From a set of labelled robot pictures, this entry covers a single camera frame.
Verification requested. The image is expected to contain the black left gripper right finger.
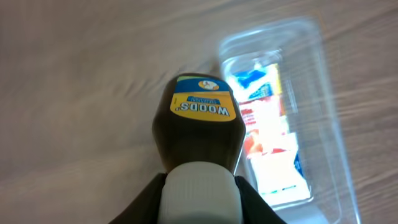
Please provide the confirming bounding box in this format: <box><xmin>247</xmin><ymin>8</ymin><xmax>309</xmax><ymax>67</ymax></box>
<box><xmin>234</xmin><ymin>176</ymin><xmax>286</xmax><ymax>224</ymax></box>

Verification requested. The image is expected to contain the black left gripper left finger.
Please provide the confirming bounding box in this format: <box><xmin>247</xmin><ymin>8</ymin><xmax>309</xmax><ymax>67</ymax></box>
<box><xmin>109</xmin><ymin>173</ymin><xmax>167</xmax><ymax>224</ymax></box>

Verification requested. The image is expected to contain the red white medicine box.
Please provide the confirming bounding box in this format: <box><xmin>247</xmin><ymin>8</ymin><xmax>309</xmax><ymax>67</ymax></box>
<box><xmin>239</xmin><ymin>96</ymin><xmax>298</xmax><ymax>159</ymax></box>

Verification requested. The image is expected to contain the dark syrup bottle white cap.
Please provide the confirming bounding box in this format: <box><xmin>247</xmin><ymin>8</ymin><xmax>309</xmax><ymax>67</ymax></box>
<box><xmin>152</xmin><ymin>73</ymin><xmax>246</xmax><ymax>223</ymax></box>

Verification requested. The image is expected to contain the clear plastic container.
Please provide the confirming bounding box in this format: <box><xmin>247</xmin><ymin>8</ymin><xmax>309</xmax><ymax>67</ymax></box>
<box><xmin>219</xmin><ymin>17</ymin><xmax>361</xmax><ymax>223</ymax></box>

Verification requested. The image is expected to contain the blue yellow VapoDrops box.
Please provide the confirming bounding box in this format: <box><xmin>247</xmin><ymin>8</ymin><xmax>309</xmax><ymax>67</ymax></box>
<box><xmin>226</xmin><ymin>63</ymin><xmax>282</xmax><ymax>103</ymax></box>

